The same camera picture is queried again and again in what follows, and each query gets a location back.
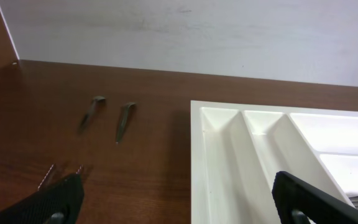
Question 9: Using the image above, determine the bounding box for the left small metal spoon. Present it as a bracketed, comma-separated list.
[78, 96, 106, 134]

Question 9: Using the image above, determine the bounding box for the right small metal spoon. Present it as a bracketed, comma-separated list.
[115, 102, 136, 144]

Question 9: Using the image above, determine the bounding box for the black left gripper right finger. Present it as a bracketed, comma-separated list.
[272, 171, 358, 224]

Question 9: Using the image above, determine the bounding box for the small metal spoon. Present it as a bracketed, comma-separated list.
[78, 96, 106, 134]
[115, 102, 136, 144]

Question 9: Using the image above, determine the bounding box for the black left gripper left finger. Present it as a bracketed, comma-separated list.
[0, 173, 85, 224]

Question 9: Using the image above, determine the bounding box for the white plastic cutlery tray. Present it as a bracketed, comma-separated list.
[191, 101, 358, 223]

